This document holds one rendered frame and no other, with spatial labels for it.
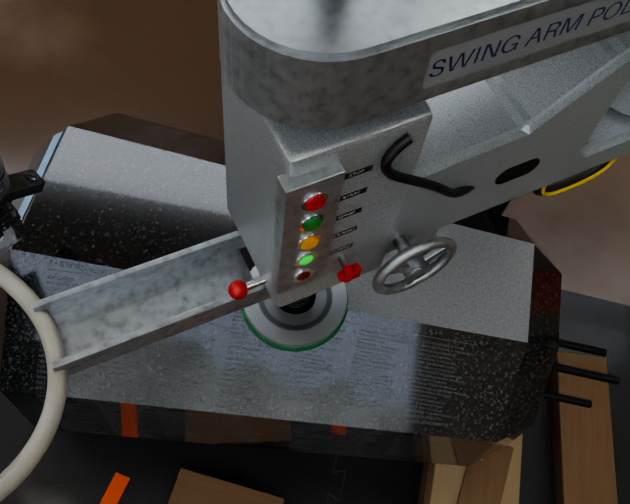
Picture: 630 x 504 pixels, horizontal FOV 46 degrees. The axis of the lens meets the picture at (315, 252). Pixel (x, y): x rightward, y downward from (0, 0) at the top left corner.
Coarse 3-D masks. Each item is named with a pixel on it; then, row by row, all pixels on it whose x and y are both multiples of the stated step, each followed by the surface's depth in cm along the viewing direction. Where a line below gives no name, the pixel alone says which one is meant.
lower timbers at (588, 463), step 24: (576, 360) 234; (600, 360) 234; (552, 384) 235; (576, 384) 230; (600, 384) 230; (552, 408) 232; (576, 408) 226; (600, 408) 227; (552, 432) 229; (576, 432) 223; (600, 432) 223; (576, 456) 219; (600, 456) 220; (576, 480) 216; (600, 480) 216
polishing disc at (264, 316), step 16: (256, 272) 152; (336, 288) 151; (256, 304) 148; (272, 304) 149; (320, 304) 149; (336, 304) 150; (256, 320) 147; (272, 320) 147; (288, 320) 147; (304, 320) 147; (320, 320) 148; (336, 320) 148; (272, 336) 145; (288, 336) 146; (304, 336) 146; (320, 336) 146
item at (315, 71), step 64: (256, 0) 76; (320, 0) 76; (384, 0) 77; (448, 0) 78; (512, 0) 79; (576, 0) 83; (256, 64) 77; (320, 64) 74; (384, 64) 76; (448, 64) 82; (512, 64) 88; (320, 128) 83
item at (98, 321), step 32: (192, 256) 127; (224, 256) 131; (96, 288) 122; (128, 288) 126; (160, 288) 127; (192, 288) 127; (224, 288) 128; (256, 288) 124; (64, 320) 122; (96, 320) 123; (128, 320) 123; (160, 320) 124; (192, 320) 122; (96, 352) 116; (128, 352) 121
